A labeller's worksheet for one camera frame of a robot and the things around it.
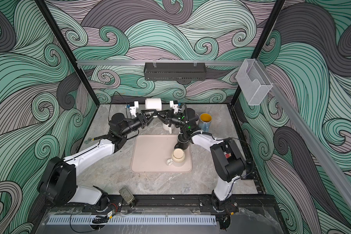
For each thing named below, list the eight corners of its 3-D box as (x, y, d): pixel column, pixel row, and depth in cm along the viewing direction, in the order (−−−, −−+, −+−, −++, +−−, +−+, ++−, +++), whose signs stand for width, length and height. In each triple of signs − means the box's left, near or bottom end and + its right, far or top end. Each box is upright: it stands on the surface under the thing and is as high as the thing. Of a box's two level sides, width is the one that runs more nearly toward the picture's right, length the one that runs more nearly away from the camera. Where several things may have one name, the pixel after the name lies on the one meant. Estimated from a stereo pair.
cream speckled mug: (166, 166, 88) (166, 161, 81) (167, 154, 93) (166, 148, 86) (184, 166, 88) (185, 161, 81) (184, 154, 93) (185, 148, 86)
